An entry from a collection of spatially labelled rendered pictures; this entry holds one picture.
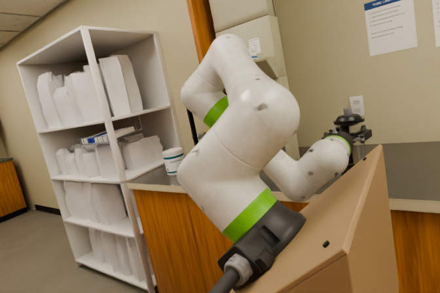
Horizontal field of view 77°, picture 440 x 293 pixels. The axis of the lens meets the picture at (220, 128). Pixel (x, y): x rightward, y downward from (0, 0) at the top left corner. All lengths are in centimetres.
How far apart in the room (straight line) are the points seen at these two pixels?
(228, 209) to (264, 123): 17
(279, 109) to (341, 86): 132
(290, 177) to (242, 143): 40
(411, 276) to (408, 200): 31
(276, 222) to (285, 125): 17
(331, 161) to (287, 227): 33
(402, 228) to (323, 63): 100
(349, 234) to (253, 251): 21
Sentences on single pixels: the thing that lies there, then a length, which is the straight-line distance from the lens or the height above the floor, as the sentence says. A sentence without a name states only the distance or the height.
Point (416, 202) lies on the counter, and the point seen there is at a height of 93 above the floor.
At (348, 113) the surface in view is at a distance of 115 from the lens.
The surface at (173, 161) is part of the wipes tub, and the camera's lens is 175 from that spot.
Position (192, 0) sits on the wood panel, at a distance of 160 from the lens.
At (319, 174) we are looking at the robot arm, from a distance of 82.
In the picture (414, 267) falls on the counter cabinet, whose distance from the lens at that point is 127.
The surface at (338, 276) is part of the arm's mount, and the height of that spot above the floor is 121.
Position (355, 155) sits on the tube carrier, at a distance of 116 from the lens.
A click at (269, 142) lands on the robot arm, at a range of 48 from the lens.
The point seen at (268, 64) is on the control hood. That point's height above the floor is 148.
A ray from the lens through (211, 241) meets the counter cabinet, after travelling 162.
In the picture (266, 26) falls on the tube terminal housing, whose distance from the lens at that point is 144.
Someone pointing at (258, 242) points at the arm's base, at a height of 114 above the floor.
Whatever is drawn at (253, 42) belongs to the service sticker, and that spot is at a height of 160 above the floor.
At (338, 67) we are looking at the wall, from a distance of 177.
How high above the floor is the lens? 141
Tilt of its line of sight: 8 degrees down
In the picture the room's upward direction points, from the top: 11 degrees counter-clockwise
